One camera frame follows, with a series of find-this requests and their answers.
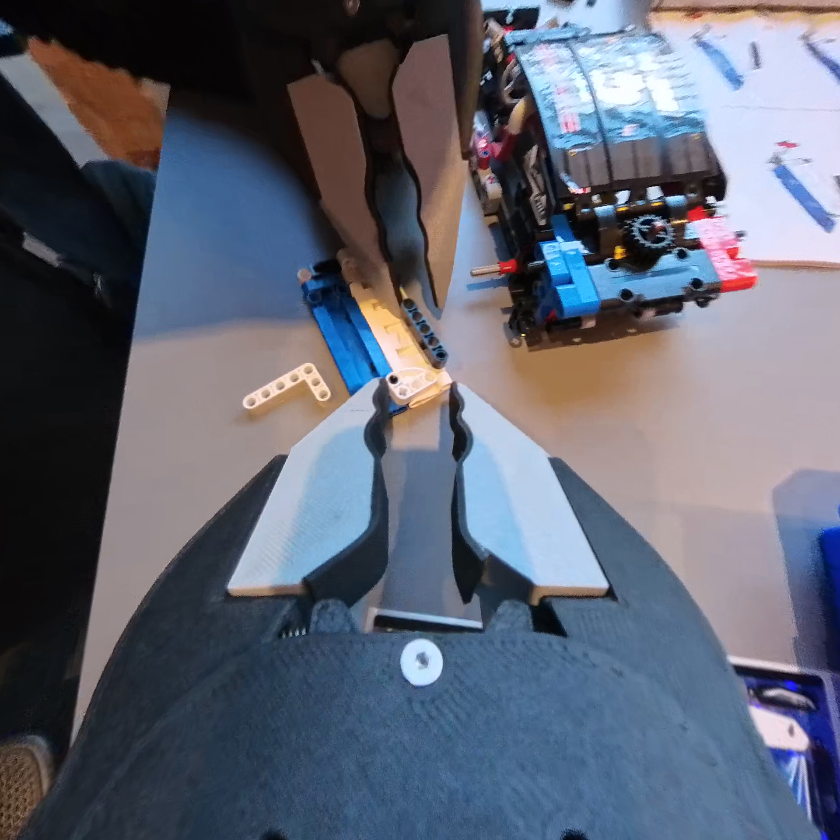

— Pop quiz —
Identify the lego instruction booklet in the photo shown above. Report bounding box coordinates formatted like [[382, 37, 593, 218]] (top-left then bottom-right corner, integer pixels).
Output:
[[646, 10, 840, 266]]

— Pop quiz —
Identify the person's left forearm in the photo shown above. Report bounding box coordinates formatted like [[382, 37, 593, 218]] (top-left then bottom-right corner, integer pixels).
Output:
[[0, 0, 290, 93]]

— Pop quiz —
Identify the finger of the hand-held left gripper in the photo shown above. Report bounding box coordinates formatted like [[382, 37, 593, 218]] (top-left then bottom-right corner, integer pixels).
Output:
[[392, 33, 470, 311], [287, 71, 403, 293]]

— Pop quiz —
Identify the lego race car model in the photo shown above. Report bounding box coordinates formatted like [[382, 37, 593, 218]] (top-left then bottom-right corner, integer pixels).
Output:
[[469, 20, 759, 349]]

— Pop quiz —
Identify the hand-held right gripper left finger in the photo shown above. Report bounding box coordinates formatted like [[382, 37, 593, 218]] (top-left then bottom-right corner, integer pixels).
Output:
[[226, 379, 389, 601]]

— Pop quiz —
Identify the white L-shaped lego beam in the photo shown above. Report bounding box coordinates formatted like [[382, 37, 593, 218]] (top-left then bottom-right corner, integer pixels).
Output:
[[241, 363, 332, 412]]

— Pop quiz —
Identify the person's knit shoe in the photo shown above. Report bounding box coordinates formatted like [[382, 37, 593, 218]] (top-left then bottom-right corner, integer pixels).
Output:
[[0, 735, 55, 840]]

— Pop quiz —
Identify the blue plastic bin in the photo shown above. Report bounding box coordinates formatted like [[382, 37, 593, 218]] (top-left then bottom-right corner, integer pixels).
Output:
[[774, 469, 840, 664]]

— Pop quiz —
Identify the blue white lego panel assembly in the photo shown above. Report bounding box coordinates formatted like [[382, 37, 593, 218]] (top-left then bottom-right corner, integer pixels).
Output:
[[298, 259, 454, 417]]

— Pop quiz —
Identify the grey desk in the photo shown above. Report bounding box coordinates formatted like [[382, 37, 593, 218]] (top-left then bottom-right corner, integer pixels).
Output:
[[72, 92, 840, 788]]

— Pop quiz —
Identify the person's black jacket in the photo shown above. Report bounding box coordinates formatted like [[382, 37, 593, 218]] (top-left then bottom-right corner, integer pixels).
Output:
[[0, 72, 158, 742]]

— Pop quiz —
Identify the holographic sticker sheet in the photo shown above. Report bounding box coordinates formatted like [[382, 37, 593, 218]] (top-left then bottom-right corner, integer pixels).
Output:
[[731, 659, 840, 834]]

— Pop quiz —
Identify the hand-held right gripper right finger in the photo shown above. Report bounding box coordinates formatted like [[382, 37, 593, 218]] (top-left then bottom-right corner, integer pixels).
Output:
[[450, 382, 611, 606]]

